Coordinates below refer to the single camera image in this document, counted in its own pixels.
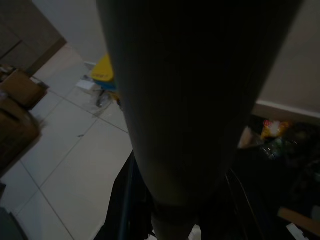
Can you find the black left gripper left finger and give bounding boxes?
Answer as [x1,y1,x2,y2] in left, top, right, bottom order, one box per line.
[94,149,155,240]

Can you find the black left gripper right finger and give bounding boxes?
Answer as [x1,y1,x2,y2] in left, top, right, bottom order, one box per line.
[199,167,266,240]

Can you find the wooden block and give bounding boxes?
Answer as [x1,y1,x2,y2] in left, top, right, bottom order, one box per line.
[277,207,320,226]

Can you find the white paper scrap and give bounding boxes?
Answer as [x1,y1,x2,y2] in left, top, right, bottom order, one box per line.
[284,222,316,238]

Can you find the clear plastic wrapper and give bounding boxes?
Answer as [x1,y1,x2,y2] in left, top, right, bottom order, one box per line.
[95,91,112,109]

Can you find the brown cardboard box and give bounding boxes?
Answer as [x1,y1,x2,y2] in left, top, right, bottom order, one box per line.
[0,96,42,176]
[0,68,50,110]

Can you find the yellow bin blue lid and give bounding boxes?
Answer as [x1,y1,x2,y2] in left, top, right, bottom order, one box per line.
[89,52,118,91]

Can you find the brown wooden cabinet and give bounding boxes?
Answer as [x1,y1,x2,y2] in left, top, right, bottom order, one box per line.
[0,0,67,76]

